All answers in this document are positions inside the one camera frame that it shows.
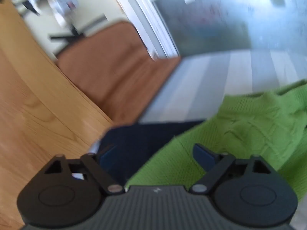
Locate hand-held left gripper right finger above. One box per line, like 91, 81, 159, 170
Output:
189, 143, 276, 196

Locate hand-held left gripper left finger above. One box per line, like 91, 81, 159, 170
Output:
44, 146, 125, 195

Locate green knit sweater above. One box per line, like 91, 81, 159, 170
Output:
125, 79, 307, 197

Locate grey striped bed sheet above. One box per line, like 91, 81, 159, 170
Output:
91, 49, 307, 230

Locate brown perforated mat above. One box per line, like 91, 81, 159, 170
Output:
56, 21, 183, 125

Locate black tape strips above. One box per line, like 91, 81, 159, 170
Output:
49, 25, 85, 41

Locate frosted window glass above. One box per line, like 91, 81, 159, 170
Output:
144, 0, 307, 55

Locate white power strip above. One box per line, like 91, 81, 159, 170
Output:
47, 0, 79, 27

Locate wood pattern wall sheet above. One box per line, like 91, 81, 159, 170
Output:
0, 0, 113, 230

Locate white window frame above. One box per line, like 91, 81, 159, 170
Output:
106, 0, 180, 60

